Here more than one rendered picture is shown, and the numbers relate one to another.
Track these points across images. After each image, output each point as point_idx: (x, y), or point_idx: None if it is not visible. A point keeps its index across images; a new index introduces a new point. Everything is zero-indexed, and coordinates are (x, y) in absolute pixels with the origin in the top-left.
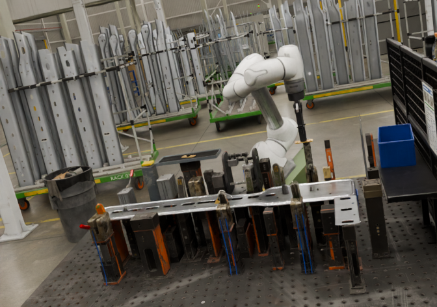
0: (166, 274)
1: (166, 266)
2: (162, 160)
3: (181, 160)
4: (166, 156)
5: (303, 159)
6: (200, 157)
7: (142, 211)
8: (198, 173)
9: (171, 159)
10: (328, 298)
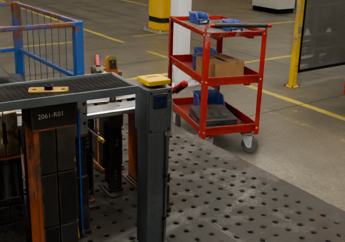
0: (23, 177)
1: (24, 168)
2: (118, 82)
3: (49, 79)
4: (127, 87)
5: None
6: (2, 89)
7: None
8: (24, 130)
9: (91, 83)
10: None
